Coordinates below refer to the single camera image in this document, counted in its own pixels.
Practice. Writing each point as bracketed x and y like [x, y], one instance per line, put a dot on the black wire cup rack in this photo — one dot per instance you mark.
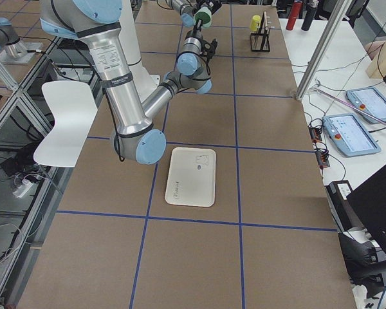
[260, 40]

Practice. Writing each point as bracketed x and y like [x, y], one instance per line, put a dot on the black bottle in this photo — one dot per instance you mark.
[310, 14]

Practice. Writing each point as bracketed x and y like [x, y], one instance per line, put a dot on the white plastic chair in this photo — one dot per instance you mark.
[73, 108]

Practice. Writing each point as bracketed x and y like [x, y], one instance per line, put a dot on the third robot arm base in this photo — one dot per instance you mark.
[13, 50]

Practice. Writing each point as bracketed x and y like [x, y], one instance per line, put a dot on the far teach pendant tablet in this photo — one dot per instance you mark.
[370, 100]

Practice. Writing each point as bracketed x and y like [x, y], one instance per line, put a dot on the cream rabbit print tray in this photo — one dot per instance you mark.
[192, 177]

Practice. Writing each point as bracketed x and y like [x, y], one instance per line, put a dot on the light green plastic cup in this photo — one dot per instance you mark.
[205, 16]

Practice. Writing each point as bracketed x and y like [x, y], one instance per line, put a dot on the white power strip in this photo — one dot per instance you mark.
[24, 188]

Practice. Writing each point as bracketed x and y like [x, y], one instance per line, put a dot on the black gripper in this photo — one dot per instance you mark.
[199, 7]
[197, 33]

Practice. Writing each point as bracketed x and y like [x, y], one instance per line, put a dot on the aluminium frame post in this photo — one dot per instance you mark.
[341, 7]

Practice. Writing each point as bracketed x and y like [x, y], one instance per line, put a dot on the black computer box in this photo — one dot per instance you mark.
[343, 214]

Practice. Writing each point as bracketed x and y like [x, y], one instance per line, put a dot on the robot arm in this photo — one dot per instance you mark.
[190, 13]
[107, 28]

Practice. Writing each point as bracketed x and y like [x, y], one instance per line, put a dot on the red bottle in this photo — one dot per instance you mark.
[294, 13]

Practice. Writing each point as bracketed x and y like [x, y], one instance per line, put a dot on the pink reach stick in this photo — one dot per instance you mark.
[371, 119]

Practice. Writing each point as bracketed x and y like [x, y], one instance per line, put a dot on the yellow plastic cup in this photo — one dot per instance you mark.
[255, 23]

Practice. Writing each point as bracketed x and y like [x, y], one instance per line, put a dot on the near teach pendant tablet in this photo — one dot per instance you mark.
[349, 135]

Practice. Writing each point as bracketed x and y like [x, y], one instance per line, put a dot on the teach pendant tablet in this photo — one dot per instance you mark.
[370, 100]
[349, 135]

